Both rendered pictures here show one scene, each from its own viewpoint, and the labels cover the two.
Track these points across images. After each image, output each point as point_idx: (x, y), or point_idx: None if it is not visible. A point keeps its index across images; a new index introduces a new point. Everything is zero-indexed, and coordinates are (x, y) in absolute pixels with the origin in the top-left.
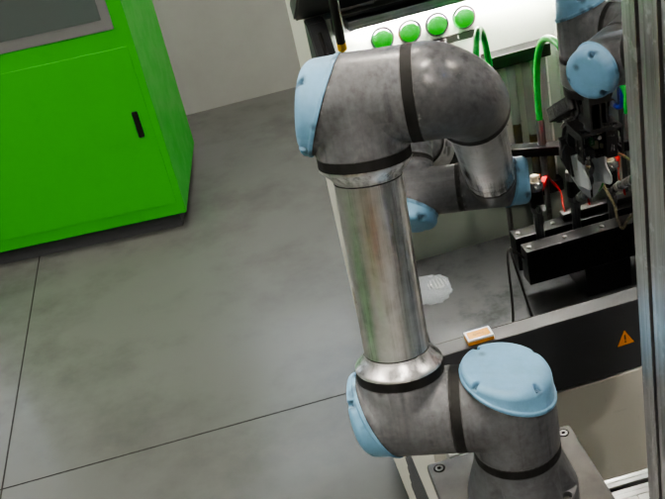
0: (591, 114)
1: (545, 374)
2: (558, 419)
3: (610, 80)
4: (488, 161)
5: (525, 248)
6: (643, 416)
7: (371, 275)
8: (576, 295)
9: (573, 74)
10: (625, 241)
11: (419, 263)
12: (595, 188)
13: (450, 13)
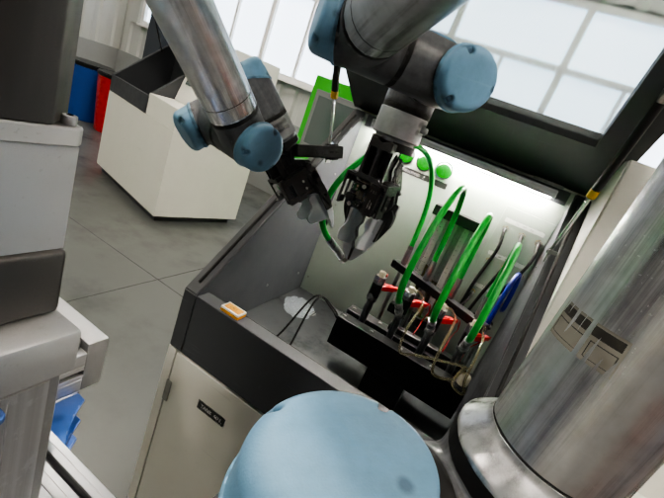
0: (367, 153)
1: None
2: (241, 428)
3: (321, 17)
4: (152, 5)
5: (342, 314)
6: None
7: None
8: (353, 382)
9: (313, 17)
10: (407, 374)
11: (320, 301)
12: (354, 253)
13: (438, 162)
